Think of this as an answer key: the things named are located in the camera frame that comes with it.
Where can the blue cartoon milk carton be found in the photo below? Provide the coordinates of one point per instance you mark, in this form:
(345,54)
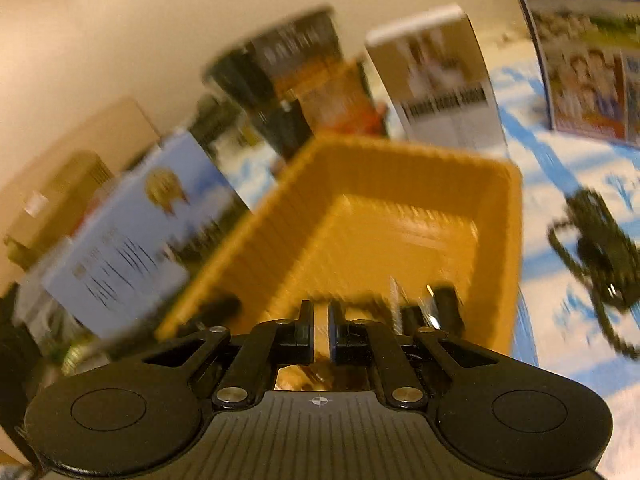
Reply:
(585,60)

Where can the yellow ribbed plastic tray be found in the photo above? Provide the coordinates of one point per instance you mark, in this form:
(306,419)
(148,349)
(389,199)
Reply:
(400,200)

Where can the white humidifier box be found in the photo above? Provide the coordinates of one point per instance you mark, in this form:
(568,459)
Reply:
(440,75)

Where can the cardboard box with white label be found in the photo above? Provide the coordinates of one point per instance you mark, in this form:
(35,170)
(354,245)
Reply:
(55,210)

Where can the beige cardboard panel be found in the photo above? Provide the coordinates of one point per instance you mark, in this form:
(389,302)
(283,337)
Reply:
(120,130)

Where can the large blue cow milk box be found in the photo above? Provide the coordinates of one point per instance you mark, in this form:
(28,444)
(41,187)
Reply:
(150,225)

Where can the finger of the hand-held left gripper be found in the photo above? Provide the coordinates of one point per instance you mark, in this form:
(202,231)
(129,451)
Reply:
(220,310)

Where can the black instant food bowl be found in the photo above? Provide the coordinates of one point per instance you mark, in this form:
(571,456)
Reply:
(310,110)
(280,55)
(372,120)

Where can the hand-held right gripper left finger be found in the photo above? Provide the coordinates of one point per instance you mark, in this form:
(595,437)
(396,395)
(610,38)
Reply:
(306,330)

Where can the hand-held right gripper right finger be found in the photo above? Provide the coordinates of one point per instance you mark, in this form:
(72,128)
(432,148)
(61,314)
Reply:
(336,335)

